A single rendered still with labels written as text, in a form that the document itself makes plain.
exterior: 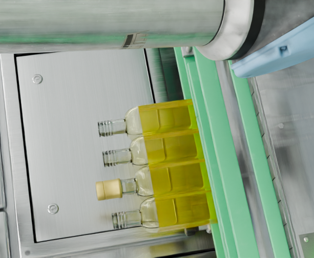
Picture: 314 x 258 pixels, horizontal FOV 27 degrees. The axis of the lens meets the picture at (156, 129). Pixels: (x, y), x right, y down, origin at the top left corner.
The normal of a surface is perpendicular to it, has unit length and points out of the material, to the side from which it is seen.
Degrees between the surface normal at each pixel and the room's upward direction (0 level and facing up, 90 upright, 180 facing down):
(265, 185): 90
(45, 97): 91
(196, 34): 100
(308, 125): 90
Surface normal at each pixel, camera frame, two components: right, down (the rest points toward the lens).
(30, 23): 0.44, 0.57
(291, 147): 0.07, -0.36
